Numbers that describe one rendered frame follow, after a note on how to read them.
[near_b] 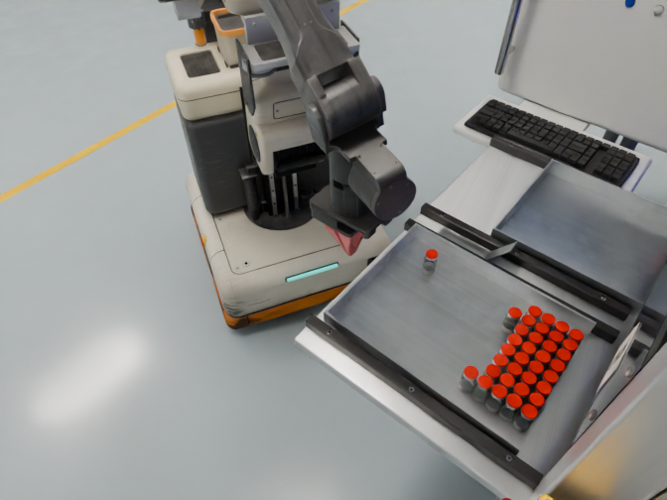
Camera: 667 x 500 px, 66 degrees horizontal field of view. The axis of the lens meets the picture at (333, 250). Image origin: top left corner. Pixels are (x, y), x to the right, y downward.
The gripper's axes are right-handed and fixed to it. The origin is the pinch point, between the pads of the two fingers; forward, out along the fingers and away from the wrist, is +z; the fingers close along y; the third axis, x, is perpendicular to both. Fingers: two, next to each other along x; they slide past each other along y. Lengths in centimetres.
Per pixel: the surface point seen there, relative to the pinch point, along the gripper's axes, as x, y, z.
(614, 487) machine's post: -12.2, 41.1, -4.7
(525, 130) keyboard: 73, -2, 19
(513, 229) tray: 33.8, 12.8, 14.4
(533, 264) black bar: 26.3, 19.8, 12.9
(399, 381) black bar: -7.1, 14.5, 12.7
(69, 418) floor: -41, -82, 100
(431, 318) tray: 6.4, 11.7, 14.4
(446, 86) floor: 206, -93, 99
